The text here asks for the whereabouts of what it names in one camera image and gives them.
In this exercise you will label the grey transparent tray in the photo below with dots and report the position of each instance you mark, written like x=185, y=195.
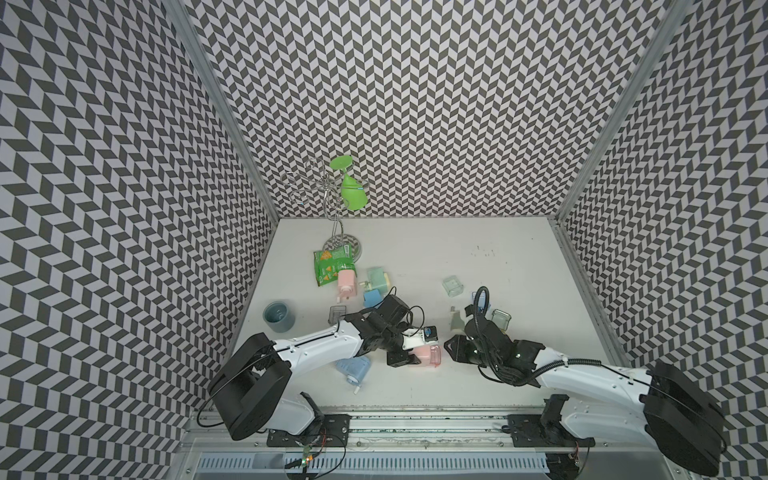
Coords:
x=501, y=319
x=336, y=314

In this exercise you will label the green plastic cup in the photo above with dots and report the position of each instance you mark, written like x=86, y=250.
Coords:
x=352, y=192

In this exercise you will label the mint green pencil sharpener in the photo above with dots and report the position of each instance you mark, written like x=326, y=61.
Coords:
x=377, y=279

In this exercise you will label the teal ceramic cup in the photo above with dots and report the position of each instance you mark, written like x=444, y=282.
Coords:
x=278, y=317

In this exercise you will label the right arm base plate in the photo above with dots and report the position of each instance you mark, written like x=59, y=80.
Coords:
x=528, y=430

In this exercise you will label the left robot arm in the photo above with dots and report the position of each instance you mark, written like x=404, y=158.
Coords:
x=248, y=391

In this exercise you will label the aluminium front rail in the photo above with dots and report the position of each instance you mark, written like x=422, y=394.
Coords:
x=444, y=429

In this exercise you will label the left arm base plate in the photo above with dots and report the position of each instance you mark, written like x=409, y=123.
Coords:
x=331, y=431

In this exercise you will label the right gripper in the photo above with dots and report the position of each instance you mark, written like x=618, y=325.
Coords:
x=457, y=344

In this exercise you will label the light blue pencil sharpener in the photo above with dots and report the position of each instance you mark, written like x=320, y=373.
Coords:
x=354, y=370

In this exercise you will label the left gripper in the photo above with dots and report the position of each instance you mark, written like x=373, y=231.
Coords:
x=400, y=358

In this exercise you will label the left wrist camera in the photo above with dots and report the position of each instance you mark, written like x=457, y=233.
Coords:
x=418, y=337

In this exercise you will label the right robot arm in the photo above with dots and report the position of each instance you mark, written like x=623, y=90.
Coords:
x=591, y=401

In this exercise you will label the green snack packet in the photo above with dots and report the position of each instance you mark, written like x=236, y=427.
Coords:
x=329, y=263

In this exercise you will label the grey transparent tray right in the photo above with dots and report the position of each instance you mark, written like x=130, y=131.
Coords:
x=501, y=319

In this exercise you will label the grey transparent tray left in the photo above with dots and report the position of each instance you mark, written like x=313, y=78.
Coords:
x=336, y=314

